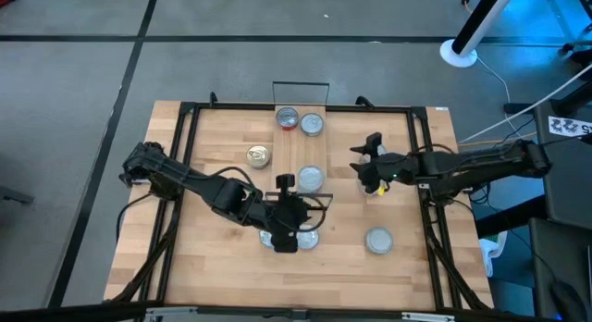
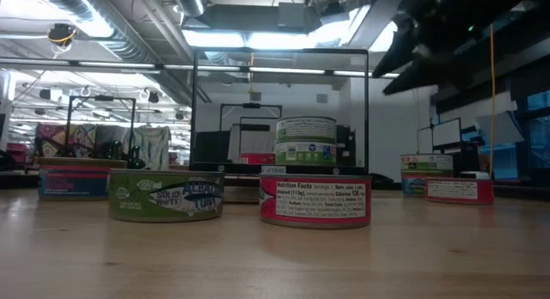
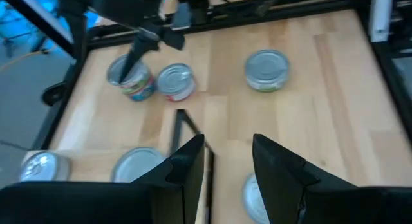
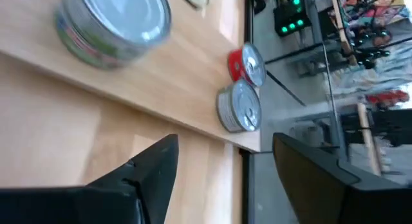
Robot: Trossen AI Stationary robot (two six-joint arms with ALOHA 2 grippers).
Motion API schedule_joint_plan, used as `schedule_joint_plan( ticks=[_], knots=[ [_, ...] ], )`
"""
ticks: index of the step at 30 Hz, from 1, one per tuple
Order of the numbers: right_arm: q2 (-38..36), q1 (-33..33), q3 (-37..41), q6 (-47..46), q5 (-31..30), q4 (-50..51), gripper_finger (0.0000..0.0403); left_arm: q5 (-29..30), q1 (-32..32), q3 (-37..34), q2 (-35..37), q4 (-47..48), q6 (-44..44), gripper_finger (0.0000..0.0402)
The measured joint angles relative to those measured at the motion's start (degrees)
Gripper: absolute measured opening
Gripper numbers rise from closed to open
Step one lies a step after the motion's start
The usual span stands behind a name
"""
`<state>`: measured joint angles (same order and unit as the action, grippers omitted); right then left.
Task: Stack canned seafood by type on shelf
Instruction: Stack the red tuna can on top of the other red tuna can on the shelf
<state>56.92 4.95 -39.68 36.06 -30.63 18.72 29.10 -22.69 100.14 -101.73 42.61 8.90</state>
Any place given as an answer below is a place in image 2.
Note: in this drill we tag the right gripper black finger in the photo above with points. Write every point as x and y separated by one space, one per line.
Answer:
404 47
438 73

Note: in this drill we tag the green white Bumble Bee can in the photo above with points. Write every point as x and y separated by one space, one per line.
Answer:
305 153
427 163
306 129

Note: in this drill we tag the blue Wild Planet can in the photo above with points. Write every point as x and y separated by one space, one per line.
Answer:
414 185

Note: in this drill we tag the red tuna can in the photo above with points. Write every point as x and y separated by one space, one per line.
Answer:
258 158
460 190
315 200

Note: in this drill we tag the green albacore tuna can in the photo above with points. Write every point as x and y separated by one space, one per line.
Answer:
165 198

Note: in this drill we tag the blue pink salmon can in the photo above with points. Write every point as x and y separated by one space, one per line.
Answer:
73 185

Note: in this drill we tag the white panel on stand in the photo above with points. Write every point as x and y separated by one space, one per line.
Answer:
447 131

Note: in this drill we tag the gray slanted panel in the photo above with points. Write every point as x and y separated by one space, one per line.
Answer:
500 129

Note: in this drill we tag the black desk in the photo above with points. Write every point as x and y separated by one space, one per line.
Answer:
466 159

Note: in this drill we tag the white low object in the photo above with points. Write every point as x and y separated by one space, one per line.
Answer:
474 174

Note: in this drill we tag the black storage cabinet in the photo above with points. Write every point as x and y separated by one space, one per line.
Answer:
346 144

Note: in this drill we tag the gray ceiling box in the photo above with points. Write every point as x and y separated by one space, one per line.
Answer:
293 16

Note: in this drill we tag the long linear ceiling light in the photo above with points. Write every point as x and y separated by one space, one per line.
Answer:
279 70

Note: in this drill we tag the white board panel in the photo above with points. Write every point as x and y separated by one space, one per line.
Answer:
253 142

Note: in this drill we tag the pale draped cloth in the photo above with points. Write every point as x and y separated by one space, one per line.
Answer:
152 144

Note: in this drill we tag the black device with green lights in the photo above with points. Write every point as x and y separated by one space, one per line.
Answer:
124 155

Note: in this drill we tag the gray hanging cloth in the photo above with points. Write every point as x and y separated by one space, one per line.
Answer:
111 133

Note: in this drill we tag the black dome ceiling device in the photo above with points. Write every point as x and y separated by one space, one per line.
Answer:
61 34

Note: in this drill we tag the colourful patchwork quilt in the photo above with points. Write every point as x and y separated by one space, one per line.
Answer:
51 138

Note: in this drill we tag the red storage bin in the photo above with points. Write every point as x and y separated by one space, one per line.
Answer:
19 153

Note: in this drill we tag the white column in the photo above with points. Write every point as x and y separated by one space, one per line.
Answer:
5 110

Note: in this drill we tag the gray wall vent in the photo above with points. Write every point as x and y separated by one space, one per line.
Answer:
322 98

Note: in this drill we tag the black gantry frame with camera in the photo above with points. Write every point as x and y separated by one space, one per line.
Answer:
251 105

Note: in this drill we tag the wooden shelf with black frame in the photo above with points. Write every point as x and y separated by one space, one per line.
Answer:
232 168

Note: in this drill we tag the silver spiral air duct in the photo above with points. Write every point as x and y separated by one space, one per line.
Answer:
133 47

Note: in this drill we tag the black rack frame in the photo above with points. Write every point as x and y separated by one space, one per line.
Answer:
103 98

